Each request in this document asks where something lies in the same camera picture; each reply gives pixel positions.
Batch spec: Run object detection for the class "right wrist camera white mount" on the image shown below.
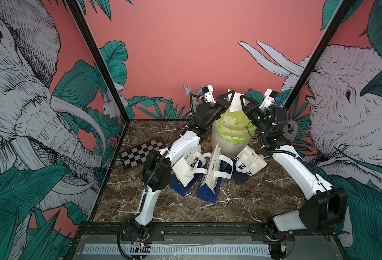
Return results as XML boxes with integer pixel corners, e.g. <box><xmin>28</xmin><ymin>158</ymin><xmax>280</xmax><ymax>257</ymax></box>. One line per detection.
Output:
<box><xmin>259</xmin><ymin>89</ymin><xmax>281</xmax><ymax>110</ymax></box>

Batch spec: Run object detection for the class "white ribbed trash bin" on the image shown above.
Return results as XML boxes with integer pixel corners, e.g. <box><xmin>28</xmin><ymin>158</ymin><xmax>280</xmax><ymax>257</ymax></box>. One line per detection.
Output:
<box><xmin>211</xmin><ymin>125</ymin><xmax>255</xmax><ymax>158</ymax></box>

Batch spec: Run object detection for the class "black white checkerboard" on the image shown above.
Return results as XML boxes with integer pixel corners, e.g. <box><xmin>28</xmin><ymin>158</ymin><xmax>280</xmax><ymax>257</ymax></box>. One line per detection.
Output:
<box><xmin>121</xmin><ymin>136</ymin><xmax>165</xmax><ymax>171</ymax></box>

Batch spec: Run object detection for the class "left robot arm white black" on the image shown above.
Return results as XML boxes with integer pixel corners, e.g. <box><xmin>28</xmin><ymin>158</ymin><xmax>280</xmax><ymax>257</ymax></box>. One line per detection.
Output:
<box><xmin>118</xmin><ymin>87</ymin><xmax>235</xmax><ymax>241</ymax></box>

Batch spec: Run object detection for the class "navy white paper bag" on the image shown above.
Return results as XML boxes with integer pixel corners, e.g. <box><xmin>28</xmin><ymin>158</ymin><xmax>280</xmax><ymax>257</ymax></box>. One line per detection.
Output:
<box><xmin>196</xmin><ymin>145</ymin><xmax>234</xmax><ymax>203</ymax></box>
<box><xmin>232</xmin><ymin>146</ymin><xmax>267</xmax><ymax>185</ymax></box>
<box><xmin>169</xmin><ymin>145</ymin><xmax>212</xmax><ymax>197</ymax></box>

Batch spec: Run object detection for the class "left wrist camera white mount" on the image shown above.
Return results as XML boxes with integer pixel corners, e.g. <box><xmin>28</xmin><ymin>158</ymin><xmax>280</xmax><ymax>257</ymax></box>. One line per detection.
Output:
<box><xmin>199</xmin><ymin>84</ymin><xmax>216</xmax><ymax>104</ymax></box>

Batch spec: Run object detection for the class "black mounting rail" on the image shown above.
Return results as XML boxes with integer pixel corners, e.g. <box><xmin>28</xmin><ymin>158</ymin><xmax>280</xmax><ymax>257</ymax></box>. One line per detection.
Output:
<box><xmin>75</xmin><ymin>221</ymin><xmax>336</xmax><ymax>243</ymax></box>

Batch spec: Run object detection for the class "white receipt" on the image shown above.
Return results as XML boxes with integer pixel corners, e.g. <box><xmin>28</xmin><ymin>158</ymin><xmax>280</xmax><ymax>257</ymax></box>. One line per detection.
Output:
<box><xmin>173</xmin><ymin>158</ymin><xmax>198</xmax><ymax>187</ymax></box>
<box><xmin>228</xmin><ymin>92</ymin><xmax>243</xmax><ymax>113</ymax></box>

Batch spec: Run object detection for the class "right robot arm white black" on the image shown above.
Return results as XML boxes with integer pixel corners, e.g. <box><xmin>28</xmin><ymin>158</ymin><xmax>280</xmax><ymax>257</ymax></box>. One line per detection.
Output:
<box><xmin>240</xmin><ymin>95</ymin><xmax>348</xmax><ymax>241</ymax></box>

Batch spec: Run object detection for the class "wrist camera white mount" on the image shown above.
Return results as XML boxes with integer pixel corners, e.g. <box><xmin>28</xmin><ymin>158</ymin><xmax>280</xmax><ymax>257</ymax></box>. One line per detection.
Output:
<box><xmin>259</xmin><ymin>89</ymin><xmax>281</xmax><ymax>110</ymax></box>
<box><xmin>199</xmin><ymin>84</ymin><xmax>216</xmax><ymax>104</ymax></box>

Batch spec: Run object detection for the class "yellow-green plastic bin liner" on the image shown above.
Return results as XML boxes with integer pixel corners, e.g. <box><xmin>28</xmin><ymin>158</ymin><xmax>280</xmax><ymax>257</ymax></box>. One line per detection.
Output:
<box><xmin>213</xmin><ymin>109</ymin><xmax>257</xmax><ymax>145</ymax></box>

